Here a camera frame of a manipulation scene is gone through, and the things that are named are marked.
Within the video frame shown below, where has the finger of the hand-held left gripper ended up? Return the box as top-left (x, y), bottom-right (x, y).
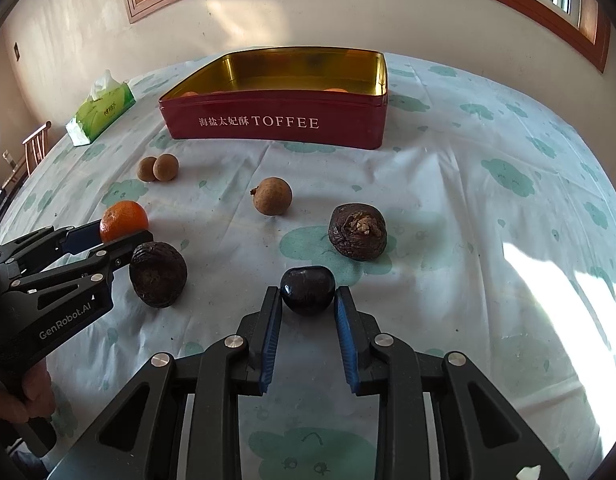
top-left (8, 230), bottom-right (155, 295)
top-left (0, 222), bottom-right (104, 267)

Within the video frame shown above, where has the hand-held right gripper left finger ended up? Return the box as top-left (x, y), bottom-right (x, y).
top-left (48, 285), bottom-right (284, 480)

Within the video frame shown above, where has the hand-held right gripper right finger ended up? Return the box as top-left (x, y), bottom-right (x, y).
top-left (334, 286), bottom-right (571, 480)

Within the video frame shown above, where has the glossy dark chestnut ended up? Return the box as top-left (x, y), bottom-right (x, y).
top-left (280, 266), bottom-right (336, 317)

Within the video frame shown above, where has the red and gold tin box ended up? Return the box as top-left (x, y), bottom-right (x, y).
top-left (158, 47), bottom-right (389, 151)

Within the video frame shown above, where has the person's left hand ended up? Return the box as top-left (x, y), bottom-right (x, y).
top-left (0, 360), bottom-right (56, 423)

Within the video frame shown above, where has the large dark water chestnut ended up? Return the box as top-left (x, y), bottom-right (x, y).
top-left (128, 242), bottom-right (188, 308)

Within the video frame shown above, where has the wooden chair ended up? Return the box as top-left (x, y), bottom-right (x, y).
top-left (22, 121), bottom-right (53, 168)

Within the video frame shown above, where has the green tissue pack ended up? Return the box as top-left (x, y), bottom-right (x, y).
top-left (65, 69), bottom-right (137, 147)

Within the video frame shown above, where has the brown longan with stem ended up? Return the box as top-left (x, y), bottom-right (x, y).
top-left (250, 177), bottom-right (293, 216)

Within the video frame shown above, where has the cloud print tablecloth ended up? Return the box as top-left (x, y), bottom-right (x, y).
top-left (0, 52), bottom-right (616, 480)

